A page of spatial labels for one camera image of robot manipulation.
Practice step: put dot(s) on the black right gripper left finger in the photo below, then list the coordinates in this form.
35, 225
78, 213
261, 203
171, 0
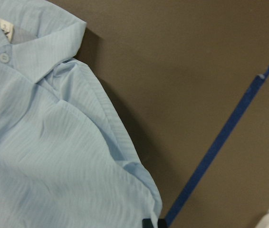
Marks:
147, 223

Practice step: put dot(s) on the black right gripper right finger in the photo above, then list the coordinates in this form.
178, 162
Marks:
161, 223

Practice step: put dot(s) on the light blue button-up shirt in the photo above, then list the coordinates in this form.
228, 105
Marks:
66, 159

